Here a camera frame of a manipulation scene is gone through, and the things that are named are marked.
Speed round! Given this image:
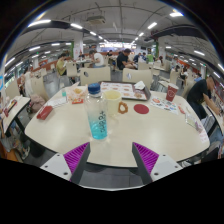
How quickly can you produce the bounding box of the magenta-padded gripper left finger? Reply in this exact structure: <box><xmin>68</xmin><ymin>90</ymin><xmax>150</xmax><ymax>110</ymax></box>
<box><xmin>39</xmin><ymin>141</ymin><xmax>92</xmax><ymax>185</ymax></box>

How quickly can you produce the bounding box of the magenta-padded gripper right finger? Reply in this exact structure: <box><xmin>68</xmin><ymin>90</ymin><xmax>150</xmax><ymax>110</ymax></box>
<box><xmin>131</xmin><ymin>142</ymin><xmax>184</xmax><ymax>186</ymax></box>

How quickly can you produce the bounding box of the clear bottle with blue cap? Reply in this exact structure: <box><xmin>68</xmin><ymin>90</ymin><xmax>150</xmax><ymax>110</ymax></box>
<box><xmin>83</xmin><ymin>83</ymin><xmax>109</xmax><ymax>141</ymax></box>

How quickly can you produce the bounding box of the flat round red coaster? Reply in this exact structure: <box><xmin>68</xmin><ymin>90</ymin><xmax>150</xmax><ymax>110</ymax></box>
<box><xmin>133</xmin><ymin>103</ymin><xmax>150</xmax><ymax>115</ymax></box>

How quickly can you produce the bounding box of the small red box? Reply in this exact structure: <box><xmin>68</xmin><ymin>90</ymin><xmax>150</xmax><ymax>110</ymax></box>
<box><xmin>35</xmin><ymin>105</ymin><xmax>54</xmax><ymax>121</ymax></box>

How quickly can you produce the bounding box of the colourful printed sticker sheet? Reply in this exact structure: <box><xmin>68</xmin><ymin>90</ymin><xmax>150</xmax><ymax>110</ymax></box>
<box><xmin>149</xmin><ymin>95</ymin><xmax>179</xmax><ymax>116</ymax></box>

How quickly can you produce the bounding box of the clear plastic bag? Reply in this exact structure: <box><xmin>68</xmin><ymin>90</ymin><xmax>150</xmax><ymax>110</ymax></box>
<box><xmin>184</xmin><ymin>113</ymin><xmax>204</xmax><ymax>134</ymax></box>

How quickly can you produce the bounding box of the white paper leaflet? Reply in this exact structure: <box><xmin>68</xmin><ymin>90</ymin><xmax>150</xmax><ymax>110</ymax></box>
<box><xmin>46</xmin><ymin>95</ymin><xmax>69</xmax><ymax>109</ymax></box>

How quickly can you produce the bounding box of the pink table sticker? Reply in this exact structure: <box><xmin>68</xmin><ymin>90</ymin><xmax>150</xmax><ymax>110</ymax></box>
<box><xmin>196</xmin><ymin>128</ymin><xmax>211</xmax><ymax>144</ymax></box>

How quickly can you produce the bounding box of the food wrapper with leftovers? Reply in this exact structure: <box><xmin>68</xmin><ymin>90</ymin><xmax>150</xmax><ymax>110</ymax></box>
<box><xmin>66</xmin><ymin>83</ymin><xmax>88</xmax><ymax>104</ymax></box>

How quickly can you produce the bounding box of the red paper cup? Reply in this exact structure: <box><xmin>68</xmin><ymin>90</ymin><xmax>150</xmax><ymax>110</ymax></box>
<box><xmin>165</xmin><ymin>82</ymin><xmax>180</xmax><ymax>103</ymax></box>

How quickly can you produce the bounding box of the dark food tray with liner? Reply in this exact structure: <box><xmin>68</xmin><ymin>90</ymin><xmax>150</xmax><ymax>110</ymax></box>
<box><xmin>99</xmin><ymin>80</ymin><xmax>152</xmax><ymax>102</ymax></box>

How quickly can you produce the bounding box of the crumpled white napkin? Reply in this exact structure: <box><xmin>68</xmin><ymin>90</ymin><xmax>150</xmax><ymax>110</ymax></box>
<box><xmin>133</xmin><ymin>80</ymin><xmax>147</xmax><ymax>91</ymax></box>

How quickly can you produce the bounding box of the person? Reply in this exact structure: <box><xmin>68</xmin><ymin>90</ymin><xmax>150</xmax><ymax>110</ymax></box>
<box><xmin>88</xmin><ymin>49</ymin><xmax>106</xmax><ymax>69</ymax></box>
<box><xmin>116</xmin><ymin>48</ymin><xmax>137</xmax><ymax>71</ymax></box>
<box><xmin>186</xmin><ymin>75</ymin><xmax>222</xmax><ymax>121</ymax></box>
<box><xmin>55</xmin><ymin>52</ymin><xmax>69</xmax><ymax>77</ymax></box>

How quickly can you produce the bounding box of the beige chair with round hole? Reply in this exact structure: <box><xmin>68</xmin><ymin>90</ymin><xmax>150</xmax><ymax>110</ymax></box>
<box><xmin>121</xmin><ymin>68</ymin><xmax>154</xmax><ymax>90</ymax></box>
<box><xmin>79</xmin><ymin>65</ymin><xmax>112</xmax><ymax>87</ymax></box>

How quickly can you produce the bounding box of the ceiling air conditioner unit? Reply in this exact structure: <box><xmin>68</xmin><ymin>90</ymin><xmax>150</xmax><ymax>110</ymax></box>
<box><xmin>85</xmin><ymin>15</ymin><xmax>107</xmax><ymax>25</ymax></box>

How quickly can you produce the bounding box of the group of ceiling lights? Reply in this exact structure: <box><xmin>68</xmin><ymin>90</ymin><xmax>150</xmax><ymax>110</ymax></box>
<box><xmin>3</xmin><ymin>11</ymin><xmax>224</xmax><ymax>73</ymax></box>

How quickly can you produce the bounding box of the cream mug with brown handle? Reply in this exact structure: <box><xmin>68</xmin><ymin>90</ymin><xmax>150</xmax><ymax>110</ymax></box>
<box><xmin>103</xmin><ymin>89</ymin><xmax>129</xmax><ymax>117</ymax></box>

